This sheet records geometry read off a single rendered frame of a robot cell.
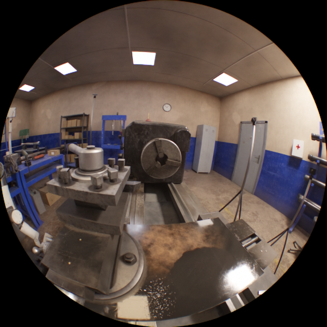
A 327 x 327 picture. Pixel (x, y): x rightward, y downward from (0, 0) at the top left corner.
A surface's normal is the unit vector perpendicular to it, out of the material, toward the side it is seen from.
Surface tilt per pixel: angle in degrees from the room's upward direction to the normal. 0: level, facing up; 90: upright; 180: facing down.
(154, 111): 90
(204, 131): 90
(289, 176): 90
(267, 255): 0
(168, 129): 90
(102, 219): 0
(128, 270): 0
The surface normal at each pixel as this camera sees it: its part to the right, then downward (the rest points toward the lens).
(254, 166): -0.98, -0.05
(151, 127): 0.16, 0.25
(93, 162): 0.68, 0.24
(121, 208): 0.09, -0.97
